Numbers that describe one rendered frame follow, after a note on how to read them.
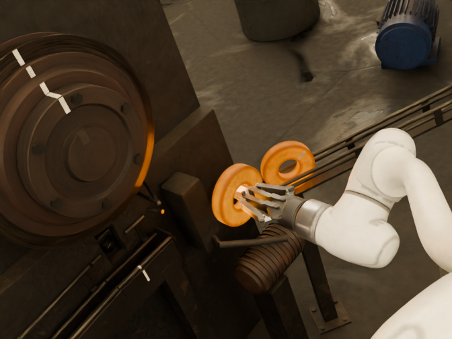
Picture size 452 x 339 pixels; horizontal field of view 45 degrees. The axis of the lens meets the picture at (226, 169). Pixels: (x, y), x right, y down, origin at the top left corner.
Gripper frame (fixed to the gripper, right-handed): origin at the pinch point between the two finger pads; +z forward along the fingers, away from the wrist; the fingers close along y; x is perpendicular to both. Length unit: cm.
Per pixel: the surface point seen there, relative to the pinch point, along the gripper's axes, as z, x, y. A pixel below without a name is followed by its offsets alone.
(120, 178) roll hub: 11.4, 17.0, -21.0
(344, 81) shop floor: 83, -88, 164
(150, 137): 19.3, 14.7, -5.4
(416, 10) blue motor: 51, -54, 191
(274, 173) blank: 6.6, -13.4, 20.0
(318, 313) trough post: 6, -84, 23
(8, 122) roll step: 17, 40, -34
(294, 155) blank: 2.9, -9.9, 25.7
